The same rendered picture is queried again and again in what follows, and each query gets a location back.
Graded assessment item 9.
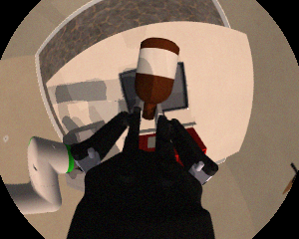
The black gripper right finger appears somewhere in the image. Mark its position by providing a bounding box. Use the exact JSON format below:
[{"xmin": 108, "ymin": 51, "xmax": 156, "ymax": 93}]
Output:
[{"xmin": 154, "ymin": 104, "xmax": 218, "ymax": 186}]

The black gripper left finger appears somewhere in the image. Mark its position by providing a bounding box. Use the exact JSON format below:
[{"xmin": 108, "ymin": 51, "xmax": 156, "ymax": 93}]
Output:
[{"xmin": 70, "ymin": 100, "xmax": 145, "ymax": 183}]

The brown bottle with white label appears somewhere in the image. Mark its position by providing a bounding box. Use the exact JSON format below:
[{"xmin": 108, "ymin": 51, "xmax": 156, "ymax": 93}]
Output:
[{"xmin": 135, "ymin": 37, "xmax": 179, "ymax": 120}]

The red divided crate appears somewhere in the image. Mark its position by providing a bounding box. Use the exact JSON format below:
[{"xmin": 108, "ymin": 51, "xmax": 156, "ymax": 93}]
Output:
[{"xmin": 139, "ymin": 127, "xmax": 207, "ymax": 167}]

